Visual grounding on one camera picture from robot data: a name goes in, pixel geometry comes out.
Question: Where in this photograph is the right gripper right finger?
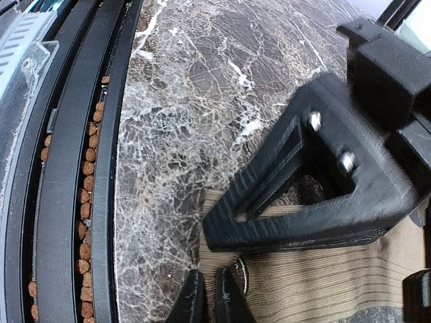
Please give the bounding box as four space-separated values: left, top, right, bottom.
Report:
215 268 257 323

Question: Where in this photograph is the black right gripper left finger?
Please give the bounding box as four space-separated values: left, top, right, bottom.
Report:
165 269 207 323

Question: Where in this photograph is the brown sock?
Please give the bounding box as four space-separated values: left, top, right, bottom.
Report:
199 203 427 322

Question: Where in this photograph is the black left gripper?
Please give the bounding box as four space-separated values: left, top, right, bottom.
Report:
335 18 430 203

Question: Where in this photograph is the white perforated front rail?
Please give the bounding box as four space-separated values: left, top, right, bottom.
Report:
0 10 60 169

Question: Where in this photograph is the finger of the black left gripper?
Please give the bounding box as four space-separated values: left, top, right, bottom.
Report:
203 73 420 252

